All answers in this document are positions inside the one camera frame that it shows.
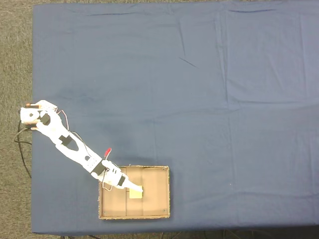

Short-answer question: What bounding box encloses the yellow block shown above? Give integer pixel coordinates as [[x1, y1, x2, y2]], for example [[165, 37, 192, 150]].
[[129, 185, 144, 199]]

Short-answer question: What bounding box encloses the shallow cardboard box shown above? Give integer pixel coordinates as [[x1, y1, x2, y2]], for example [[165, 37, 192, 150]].
[[98, 164, 171, 221]]

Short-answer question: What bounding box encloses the blue cloth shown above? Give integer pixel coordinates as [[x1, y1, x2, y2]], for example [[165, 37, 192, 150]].
[[30, 0, 319, 236]]

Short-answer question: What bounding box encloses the black power cable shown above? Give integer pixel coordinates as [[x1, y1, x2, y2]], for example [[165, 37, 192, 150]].
[[14, 120, 33, 179]]

